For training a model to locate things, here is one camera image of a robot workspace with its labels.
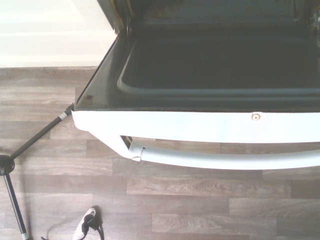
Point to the white oven door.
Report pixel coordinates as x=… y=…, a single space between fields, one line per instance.
x=200 y=125

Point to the white kitchen cabinet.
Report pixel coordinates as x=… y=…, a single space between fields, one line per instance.
x=50 y=32

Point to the black camera tripod stand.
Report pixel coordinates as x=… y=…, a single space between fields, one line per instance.
x=30 y=142

